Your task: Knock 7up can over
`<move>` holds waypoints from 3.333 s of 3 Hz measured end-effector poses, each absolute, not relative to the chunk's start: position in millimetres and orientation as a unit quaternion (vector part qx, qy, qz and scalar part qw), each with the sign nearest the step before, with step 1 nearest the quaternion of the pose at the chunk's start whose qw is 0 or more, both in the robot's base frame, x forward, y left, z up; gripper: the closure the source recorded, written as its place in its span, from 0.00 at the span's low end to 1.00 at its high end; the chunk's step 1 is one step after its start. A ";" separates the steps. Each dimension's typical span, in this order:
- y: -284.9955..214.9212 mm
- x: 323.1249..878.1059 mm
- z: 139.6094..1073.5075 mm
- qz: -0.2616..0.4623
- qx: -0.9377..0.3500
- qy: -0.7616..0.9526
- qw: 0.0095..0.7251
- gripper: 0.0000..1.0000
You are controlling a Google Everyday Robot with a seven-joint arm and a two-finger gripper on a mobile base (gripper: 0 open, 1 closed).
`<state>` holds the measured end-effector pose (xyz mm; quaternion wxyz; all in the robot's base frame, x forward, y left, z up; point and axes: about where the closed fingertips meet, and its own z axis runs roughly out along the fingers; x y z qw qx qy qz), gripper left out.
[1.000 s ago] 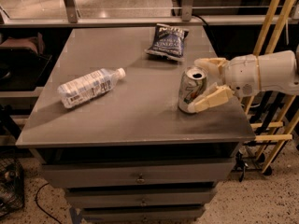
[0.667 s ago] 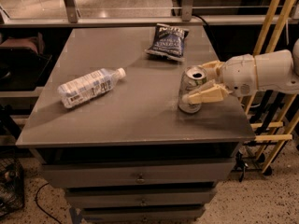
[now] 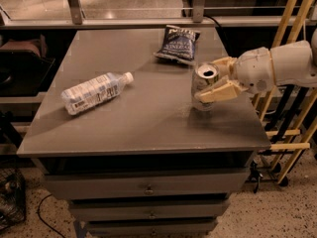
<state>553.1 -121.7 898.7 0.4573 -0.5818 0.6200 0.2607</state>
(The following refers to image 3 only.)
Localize grey drawer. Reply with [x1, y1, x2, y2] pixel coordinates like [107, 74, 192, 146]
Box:
[87, 219, 217, 237]
[45, 168, 249, 200]
[69, 200, 229, 221]

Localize grey drawer cabinet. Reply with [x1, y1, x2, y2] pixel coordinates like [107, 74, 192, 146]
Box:
[18, 29, 269, 228]

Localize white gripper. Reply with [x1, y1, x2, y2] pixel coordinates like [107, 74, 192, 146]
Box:
[194, 48, 274, 103]

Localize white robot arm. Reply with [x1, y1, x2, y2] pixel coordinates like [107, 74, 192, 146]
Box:
[194, 35, 317, 103]

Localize white 7up soda can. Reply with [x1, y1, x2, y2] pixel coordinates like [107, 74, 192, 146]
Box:
[191, 62, 219, 111]

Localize blue chip bag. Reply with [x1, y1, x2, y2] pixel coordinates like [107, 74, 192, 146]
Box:
[155, 25, 200, 65]

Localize wooden rack frame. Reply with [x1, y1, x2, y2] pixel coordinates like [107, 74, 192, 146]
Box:
[248, 0, 317, 191]

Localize dark chair at left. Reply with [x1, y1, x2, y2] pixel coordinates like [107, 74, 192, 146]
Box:
[0, 35, 54, 97]

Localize middle grey drawer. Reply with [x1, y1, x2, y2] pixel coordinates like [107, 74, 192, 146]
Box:
[69, 200, 229, 221]

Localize bottom grey drawer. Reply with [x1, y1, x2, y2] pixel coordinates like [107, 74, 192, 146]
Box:
[87, 219, 217, 237]

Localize top grey drawer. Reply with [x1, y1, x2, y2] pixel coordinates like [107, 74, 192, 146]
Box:
[45, 168, 249, 200]

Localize black cable behind table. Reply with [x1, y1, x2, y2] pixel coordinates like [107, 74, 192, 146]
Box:
[204, 15, 232, 52]

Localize black floor cable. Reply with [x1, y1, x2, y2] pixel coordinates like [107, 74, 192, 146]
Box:
[36, 192, 67, 238]

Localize clear plastic water bottle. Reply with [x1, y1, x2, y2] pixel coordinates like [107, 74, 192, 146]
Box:
[60, 72, 134, 115]

